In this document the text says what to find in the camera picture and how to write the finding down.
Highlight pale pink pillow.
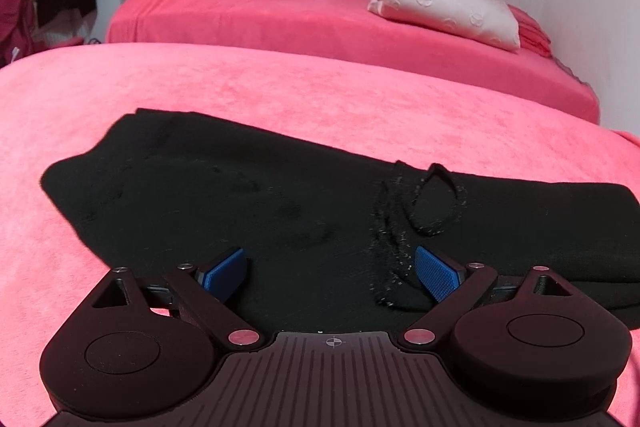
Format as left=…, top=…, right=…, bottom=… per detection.
left=367, top=0, right=522, bottom=53

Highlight large pink bed blanket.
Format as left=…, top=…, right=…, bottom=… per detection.
left=0, top=43, right=640, bottom=423

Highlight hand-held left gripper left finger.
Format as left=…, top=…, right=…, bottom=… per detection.
left=89, top=247, right=266, bottom=352

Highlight black pants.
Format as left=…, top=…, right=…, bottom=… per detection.
left=40, top=108, right=640, bottom=334

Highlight pink bed with blanket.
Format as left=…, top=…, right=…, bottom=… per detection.
left=106, top=0, right=601, bottom=125

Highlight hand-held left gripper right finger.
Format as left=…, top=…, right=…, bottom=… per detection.
left=399, top=245, right=577, bottom=352

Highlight folded pink blanket stack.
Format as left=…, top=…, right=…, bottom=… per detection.
left=507, top=4, right=554, bottom=58

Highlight maroon hanging garment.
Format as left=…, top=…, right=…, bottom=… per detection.
left=0, top=0, right=37, bottom=66

